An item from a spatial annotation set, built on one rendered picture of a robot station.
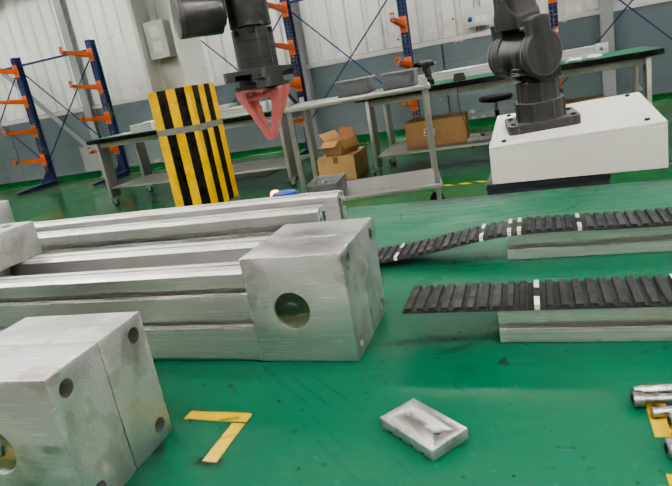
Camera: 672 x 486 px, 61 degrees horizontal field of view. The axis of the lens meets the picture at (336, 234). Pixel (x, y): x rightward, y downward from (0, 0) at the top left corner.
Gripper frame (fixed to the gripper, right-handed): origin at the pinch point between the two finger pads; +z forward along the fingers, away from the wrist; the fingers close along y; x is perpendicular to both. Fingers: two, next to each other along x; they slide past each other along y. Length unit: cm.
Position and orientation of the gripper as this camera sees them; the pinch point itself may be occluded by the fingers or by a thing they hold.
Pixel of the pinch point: (271, 133)
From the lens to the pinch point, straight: 84.3
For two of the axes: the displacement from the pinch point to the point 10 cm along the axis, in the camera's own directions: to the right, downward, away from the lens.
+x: 9.4, -0.7, -3.4
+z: 1.6, 9.5, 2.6
